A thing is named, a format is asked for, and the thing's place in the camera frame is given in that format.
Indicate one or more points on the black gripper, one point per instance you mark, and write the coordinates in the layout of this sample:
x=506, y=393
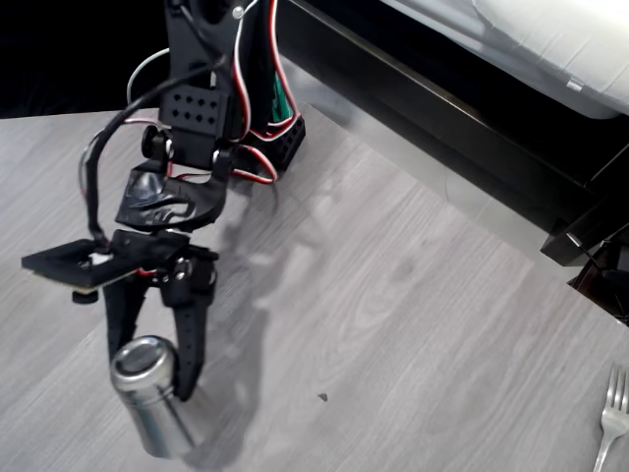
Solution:
x=158, y=247

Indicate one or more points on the shiny steel cup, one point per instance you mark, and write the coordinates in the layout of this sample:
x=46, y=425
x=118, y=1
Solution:
x=152, y=403

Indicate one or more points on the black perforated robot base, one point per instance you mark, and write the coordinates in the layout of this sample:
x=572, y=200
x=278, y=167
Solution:
x=290, y=142

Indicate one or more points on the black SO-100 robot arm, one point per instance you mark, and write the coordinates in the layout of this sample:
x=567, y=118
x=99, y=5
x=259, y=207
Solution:
x=196, y=123

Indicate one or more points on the silver metal fork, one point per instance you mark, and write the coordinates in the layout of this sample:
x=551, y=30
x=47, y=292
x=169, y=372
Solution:
x=613, y=418

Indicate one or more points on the white mattress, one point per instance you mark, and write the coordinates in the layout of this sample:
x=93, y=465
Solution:
x=555, y=39

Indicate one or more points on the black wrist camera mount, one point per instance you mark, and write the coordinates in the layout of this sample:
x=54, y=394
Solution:
x=64, y=260

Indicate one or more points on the dark wooden bed frame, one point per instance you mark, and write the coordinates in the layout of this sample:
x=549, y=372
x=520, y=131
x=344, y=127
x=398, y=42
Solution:
x=467, y=133

